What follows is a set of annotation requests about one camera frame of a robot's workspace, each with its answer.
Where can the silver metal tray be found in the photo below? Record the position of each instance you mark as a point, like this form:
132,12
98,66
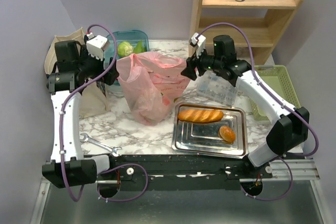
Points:
204,139

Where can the beige canvas tote bag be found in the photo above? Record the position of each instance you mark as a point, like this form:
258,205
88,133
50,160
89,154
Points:
94,99

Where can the teal plastic container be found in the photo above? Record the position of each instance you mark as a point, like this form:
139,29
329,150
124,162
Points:
132,36

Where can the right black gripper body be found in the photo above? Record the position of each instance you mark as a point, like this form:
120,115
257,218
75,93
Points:
205,62

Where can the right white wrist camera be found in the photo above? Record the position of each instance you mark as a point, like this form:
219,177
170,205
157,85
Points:
198,42

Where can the pink plastic grocery bag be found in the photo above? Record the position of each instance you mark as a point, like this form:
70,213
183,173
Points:
151,83

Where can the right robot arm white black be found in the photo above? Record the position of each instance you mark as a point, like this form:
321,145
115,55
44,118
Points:
289,123

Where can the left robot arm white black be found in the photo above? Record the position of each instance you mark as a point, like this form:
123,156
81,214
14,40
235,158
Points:
76,66

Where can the green leaf vegetable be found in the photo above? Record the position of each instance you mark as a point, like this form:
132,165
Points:
140,47

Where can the round bread bun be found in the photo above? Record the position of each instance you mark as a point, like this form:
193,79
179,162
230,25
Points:
227,134

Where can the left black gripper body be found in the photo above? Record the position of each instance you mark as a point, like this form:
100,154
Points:
93,67

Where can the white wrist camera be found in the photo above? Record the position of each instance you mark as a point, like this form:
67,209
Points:
198,42
96,45

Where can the clear plastic screw box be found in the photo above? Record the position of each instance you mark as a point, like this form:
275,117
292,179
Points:
216,89

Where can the black mounting base rail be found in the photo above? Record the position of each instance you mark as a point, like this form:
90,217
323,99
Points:
180,172

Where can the green plastic basket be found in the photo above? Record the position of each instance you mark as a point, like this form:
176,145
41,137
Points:
278,78

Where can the wooden shelf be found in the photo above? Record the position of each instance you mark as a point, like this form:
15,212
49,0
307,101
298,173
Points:
263,21

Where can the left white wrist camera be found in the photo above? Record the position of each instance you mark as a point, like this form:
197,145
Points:
96,45

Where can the long baguette bread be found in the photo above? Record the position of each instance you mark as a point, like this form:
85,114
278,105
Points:
200,116

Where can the silver wrench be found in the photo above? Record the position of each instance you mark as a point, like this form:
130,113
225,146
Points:
112,150

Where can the green cabbage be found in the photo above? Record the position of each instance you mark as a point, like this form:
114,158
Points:
125,49

